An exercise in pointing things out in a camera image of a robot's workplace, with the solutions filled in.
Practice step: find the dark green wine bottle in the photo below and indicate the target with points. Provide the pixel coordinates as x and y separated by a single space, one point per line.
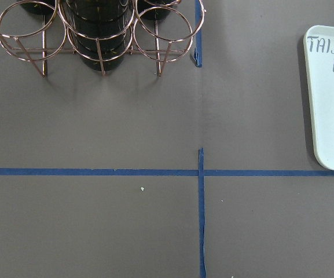
99 31

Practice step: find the cream bear tray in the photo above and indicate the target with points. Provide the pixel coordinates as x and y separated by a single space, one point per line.
319 58

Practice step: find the copper wire bottle rack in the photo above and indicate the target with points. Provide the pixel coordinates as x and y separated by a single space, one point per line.
142 38

